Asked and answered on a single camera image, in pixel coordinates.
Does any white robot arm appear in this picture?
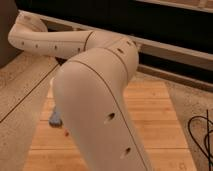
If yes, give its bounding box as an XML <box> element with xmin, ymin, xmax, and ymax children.
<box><xmin>8</xmin><ymin>11</ymin><xmax>154</xmax><ymax>171</ymax></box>

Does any white ceramic cup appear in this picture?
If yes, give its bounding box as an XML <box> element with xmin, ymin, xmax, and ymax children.
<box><xmin>50</xmin><ymin>78</ymin><xmax>54</xmax><ymax>93</ymax></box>

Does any blue sponge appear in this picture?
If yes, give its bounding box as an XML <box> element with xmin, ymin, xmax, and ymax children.
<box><xmin>49</xmin><ymin>111</ymin><xmax>62</xmax><ymax>127</ymax></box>

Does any orange carrot toy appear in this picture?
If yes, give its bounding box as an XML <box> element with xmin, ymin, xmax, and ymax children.
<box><xmin>64</xmin><ymin>131</ymin><xmax>69</xmax><ymax>137</ymax></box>

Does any white wooden rail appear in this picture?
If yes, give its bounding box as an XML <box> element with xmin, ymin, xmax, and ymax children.
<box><xmin>14</xmin><ymin>10</ymin><xmax>213</xmax><ymax>72</ymax></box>

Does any black cable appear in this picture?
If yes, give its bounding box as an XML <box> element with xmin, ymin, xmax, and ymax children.
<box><xmin>187</xmin><ymin>109</ymin><xmax>213</xmax><ymax>171</ymax></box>

